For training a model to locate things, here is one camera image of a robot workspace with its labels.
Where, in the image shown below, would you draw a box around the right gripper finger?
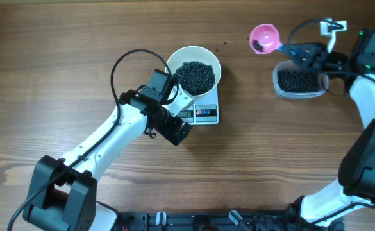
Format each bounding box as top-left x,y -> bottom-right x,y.
281,42 -> 325,56
291,55 -> 319,71

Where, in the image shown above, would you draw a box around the pink scoop blue handle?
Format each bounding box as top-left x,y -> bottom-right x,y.
249,24 -> 283,55

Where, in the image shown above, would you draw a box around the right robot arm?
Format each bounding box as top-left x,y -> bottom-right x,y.
282,29 -> 375,230

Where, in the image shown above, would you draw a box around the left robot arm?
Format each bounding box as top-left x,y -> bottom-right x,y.
23,87 -> 194,230

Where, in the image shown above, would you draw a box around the white digital kitchen scale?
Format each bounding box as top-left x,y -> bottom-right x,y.
178,87 -> 219,126

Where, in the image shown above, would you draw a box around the black beans in scoop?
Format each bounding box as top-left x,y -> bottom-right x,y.
252,40 -> 263,53

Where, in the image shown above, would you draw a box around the black beans in bowl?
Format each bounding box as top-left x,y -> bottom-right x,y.
173,61 -> 215,96

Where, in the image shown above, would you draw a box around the white bowl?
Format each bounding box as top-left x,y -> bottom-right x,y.
167,46 -> 221,98

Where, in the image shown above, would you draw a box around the clear plastic container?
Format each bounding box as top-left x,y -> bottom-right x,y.
272,60 -> 329,99

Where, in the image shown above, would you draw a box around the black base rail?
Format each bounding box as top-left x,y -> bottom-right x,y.
110,210 -> 345,231

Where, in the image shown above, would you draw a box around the left black cable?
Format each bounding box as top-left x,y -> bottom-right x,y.
6,48 -> 175,231

